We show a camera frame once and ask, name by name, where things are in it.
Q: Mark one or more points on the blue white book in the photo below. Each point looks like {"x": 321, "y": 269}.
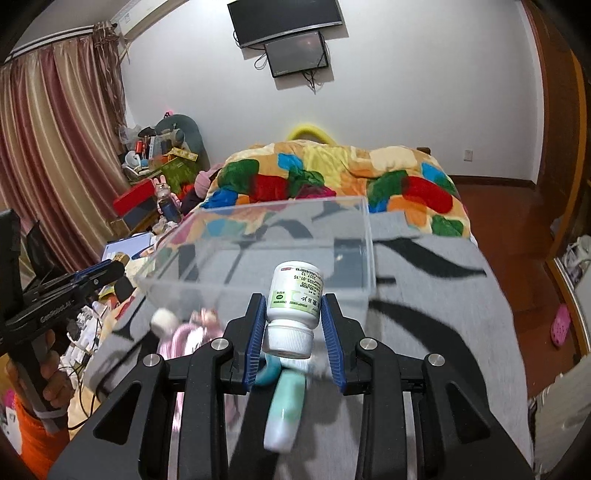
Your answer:
{"x": 131, "y": 246}

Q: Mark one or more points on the white medicine bottle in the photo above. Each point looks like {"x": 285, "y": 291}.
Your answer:
{"x": 293, "y": 310}

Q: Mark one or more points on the red box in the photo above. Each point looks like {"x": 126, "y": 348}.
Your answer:
{"x": 136, "y": 195}

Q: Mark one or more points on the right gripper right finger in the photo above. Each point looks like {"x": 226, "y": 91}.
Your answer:
{"x": 456, "y": 434}

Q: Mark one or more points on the orange sleeve forearm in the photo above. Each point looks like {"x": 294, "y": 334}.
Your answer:
{"x": 40, "y": 450}

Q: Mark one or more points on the striped pink curtain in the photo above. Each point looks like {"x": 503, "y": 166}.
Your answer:
{"x": 62, "y": 107}

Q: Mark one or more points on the pink bunny toy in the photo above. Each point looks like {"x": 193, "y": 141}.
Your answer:
{"x": 167, "y": 202}

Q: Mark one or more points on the colourful patchwork quilt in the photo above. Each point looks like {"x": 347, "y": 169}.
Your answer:
{"x": 392, "y": 179}

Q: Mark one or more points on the clear plastic storage box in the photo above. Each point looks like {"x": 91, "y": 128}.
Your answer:
{"x": 217, "y": 258}

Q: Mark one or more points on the small wooden block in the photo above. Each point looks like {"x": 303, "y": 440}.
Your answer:
{"x": 122, "y": 258}

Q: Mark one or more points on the teal tape roll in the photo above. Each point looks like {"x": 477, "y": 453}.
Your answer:
{"x": 269, "y": 370}

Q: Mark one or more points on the grey black blanket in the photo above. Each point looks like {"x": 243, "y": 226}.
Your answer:
{"x": 434, "y": 295}

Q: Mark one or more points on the mint green bottle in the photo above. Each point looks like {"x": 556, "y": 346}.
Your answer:
{"x": 285, "y": 412}

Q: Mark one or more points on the small wall monitor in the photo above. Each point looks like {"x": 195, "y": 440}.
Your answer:
{"x": 299, "y": 53}

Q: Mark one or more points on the left hand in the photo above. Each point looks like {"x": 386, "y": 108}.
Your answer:
{"x": 58, "y": 391}

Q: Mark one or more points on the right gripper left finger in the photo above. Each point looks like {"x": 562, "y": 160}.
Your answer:
{"x": 129, "y": 436}

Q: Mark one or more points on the black wall television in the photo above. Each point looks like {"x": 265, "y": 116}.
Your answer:
{"x": 256, "y": 21}

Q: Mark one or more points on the pink croc shoe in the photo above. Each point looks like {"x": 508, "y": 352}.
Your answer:
{"x": 560, "y": 326}

